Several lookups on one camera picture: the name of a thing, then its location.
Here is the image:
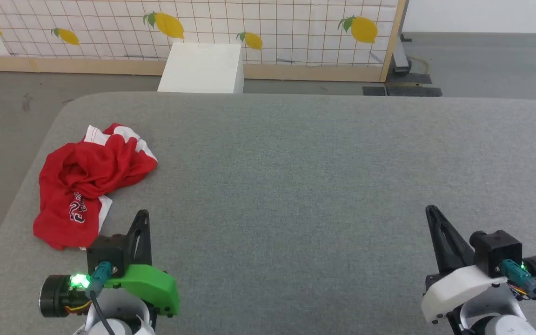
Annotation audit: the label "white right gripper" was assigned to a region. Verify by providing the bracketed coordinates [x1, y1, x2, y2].
[420, 205, 508, 325]

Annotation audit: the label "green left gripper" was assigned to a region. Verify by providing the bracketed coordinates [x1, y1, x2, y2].
[103, 209, 181, 318]

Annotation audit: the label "red shorts with white stripes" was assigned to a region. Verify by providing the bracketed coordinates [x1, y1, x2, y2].
[33, 123, 158, 251]

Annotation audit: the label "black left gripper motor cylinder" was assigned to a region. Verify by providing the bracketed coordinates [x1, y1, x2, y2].
[39, 275, 92, 318]

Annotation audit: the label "grey fabric sofa cushion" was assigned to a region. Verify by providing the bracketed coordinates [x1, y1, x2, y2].
[0, 92, 536, 335]

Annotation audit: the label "large black floor mat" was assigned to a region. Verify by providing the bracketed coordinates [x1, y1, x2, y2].
[386, 72, 443, 97]

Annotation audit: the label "white box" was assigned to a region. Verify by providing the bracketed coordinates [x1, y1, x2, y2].
[157, 43, 245, 94]

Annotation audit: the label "grey metal stand foot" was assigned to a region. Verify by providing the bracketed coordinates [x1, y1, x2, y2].
[391, 33, 413, 77]

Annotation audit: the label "lemon-patterned grid panel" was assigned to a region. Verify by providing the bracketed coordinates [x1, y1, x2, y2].
[0, 0, 409, 83]

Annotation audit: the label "lemon print grid cloth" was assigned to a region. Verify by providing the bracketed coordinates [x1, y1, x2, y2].
[0, 0, 401, 67]

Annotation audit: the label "left cable with teal plug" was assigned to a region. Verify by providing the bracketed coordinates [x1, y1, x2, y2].
[84, 261, 119, 335]

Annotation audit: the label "cable with teal plug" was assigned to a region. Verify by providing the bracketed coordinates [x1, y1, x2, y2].
[84, 261, 119, 335]
[501, 259, 536, 328]

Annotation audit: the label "right cable with teal plug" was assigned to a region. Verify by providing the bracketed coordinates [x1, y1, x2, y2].
[501, 259, 536, 328]

